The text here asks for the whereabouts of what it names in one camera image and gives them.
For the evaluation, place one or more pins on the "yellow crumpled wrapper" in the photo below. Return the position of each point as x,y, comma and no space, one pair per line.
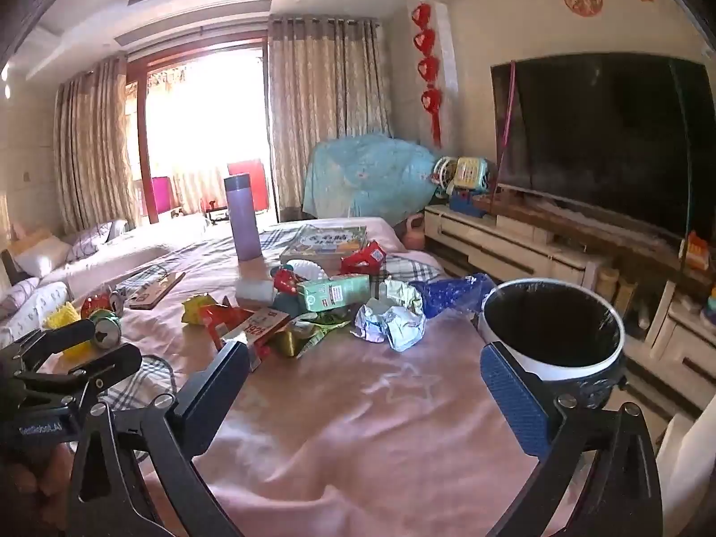
61,319

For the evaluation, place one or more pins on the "colourful children's book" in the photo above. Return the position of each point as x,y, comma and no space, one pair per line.
324,240

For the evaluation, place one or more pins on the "black flat television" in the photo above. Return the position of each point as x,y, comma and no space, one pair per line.
598,134

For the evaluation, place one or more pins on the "person's left hand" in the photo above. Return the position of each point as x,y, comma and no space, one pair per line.
42,478

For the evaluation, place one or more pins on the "beige storage jars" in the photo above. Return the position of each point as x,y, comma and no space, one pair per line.
615,285

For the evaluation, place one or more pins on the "red snack wrapper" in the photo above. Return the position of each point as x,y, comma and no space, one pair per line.
363,260

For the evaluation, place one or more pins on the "white television cabinet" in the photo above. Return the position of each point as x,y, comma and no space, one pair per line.
520,246

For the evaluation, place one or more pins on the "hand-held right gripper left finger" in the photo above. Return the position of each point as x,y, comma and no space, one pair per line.
215,389

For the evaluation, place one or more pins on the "light blue quilt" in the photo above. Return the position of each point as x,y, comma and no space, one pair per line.
369,173

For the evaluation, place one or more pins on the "brown wooden board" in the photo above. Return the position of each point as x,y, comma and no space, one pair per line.
154,291

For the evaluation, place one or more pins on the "blue toy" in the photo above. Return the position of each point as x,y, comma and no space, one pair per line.
467,202

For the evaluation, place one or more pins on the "magenta board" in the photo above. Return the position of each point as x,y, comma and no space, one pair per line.
161,196

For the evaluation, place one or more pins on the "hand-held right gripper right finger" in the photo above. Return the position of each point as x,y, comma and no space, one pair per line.
514,403

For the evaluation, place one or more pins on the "red hanging decoration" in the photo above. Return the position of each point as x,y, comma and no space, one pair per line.
426,42

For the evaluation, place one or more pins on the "light green foil wrapper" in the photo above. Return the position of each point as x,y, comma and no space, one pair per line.
400,293

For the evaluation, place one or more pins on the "purple thermos bottle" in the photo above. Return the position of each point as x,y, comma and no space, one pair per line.
243,218

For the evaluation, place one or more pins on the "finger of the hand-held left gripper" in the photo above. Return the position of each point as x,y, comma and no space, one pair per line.
50,338
106,363

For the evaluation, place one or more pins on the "blue plastic bag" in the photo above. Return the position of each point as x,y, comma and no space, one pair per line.
447,293

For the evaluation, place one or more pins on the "yellow green toy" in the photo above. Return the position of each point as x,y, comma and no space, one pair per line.
471,172

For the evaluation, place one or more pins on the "beige patterned curtain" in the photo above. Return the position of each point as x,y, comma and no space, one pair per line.
92,140
324,106

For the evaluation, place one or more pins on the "white patterned pillow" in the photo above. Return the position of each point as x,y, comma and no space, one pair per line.
92,240
31,307

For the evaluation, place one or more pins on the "red and white paper package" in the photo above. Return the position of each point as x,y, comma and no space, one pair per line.
263,327

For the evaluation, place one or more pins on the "orange toy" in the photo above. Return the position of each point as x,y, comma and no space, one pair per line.
698,251

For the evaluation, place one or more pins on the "plaid cloth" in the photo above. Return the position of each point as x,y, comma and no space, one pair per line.
142,380

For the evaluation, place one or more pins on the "red board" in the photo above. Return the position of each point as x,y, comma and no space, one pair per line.
254,179

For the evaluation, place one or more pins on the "pink plastic jug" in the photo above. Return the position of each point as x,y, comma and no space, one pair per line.
415,232

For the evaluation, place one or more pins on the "crumpled silver foil wrapper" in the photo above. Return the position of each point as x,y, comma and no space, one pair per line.
391,324

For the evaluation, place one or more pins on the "small white box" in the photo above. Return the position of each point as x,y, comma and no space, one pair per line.
254,292

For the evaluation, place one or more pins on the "red snack tube can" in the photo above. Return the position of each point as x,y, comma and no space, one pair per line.
106,333

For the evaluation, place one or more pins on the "plain white pillow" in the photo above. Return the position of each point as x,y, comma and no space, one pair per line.
42,254

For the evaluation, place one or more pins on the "green and gold wrapper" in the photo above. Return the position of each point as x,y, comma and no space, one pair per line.
305,335

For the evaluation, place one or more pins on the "white bin with black liner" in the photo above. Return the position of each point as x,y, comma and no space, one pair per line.
551,324

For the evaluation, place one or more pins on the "green drink carton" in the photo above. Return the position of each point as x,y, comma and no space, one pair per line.
333,293

